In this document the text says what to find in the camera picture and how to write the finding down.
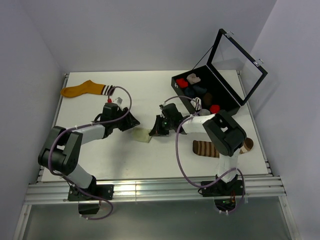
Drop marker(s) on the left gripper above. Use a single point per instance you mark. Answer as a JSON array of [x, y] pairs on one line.
[[130, 121]]

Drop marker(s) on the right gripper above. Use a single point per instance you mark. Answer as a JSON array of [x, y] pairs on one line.
[[157, 129]]

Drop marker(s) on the cream ankle sock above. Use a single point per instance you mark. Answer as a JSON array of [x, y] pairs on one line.
[[141, 135]]

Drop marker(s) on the dark brown sock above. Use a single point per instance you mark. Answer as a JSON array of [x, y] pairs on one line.
[[207, 99]]

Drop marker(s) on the red sock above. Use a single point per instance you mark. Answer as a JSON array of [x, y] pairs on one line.
[[182, 83], [215, 108]]

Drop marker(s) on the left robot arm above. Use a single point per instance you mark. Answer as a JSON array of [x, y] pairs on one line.
[[61, 149]]

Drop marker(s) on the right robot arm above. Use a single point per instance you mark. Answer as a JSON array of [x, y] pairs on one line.
[[224, 132]]

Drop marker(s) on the brown cream striped sock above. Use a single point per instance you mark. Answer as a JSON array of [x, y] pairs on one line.
[[208, 149]]

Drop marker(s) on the rolled white striped sock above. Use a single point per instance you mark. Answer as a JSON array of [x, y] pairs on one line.
[[197, 104]]

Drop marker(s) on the rolled teal sock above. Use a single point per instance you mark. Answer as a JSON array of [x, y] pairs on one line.
[[189, 92]]

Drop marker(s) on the rolled grey sock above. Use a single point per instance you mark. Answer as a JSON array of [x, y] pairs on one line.
[[205, 112]]

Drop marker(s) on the rolled red sock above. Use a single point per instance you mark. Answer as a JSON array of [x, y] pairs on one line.
[[182, 83]]

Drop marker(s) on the mustard yellow sock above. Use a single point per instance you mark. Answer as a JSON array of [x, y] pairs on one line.
[[87, 87]]

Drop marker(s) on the rolled navy sock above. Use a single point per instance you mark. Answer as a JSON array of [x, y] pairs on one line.
[[199, 90]]

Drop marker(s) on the rolled beige sock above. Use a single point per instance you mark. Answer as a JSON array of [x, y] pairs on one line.
[[193, 79]]

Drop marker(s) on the black storage box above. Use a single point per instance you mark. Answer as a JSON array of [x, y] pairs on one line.
[[230, 74]]

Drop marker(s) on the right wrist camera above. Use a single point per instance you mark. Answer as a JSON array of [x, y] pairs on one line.
[[165, 110]]

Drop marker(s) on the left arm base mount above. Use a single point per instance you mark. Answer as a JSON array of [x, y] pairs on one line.
[[90, 200]]

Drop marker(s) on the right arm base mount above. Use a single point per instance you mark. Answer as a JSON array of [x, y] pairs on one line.
[[222, 189]]

